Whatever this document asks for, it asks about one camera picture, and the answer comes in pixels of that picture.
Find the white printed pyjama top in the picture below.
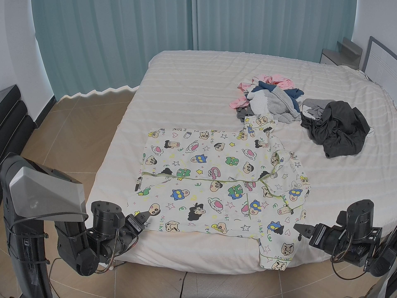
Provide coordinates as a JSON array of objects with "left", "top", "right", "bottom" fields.
[{"left": 127, "top": 114, "right": 311, "bottom": 272}]

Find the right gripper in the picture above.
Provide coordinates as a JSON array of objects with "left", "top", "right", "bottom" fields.
[{"left": 293, "top": 224, "right": 342, "bottom": 251}]

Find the bed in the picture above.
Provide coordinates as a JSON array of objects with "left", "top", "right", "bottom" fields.
[{"left": 90, "top": 36, "right": 397, "bottom": 274}]

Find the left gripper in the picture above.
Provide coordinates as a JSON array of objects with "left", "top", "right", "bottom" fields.
[{"left": 123, "top": 211, "right": 159, "bottom": 239}]

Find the grey bedside table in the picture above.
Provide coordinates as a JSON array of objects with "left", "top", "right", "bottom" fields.
[{"left": 320, "top": 37, "right": 363, "bottom": 71}]

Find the black cable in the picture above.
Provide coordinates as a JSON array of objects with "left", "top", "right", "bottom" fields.
[
  {"left": 48, "top": 256, "right": 75, "bottom": 298},
  {"left": 5, "top": 210, "right": 90, "bottom": 260}
]

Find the pile of clothes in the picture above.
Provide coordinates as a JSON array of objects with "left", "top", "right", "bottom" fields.
[{"left": 229, "top": 74, "right": 306, "bottom": 124}]

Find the blue-green curtain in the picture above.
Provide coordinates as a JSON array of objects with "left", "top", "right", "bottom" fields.
[
  {"left": 192, "top": 0, "right": 358, "bottom": 63},
  {"left": 31, "top": 0, "right": 196, "bottom": 97}
]

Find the grey garment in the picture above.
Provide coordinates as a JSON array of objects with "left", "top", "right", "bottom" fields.
[{"left": 301, "top": 98, "right": 330, "bottom": 119}]

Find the black garment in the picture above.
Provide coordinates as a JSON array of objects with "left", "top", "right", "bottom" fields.
[{"left": 300, "top": 101, "right": 371, "bottom": 158}]

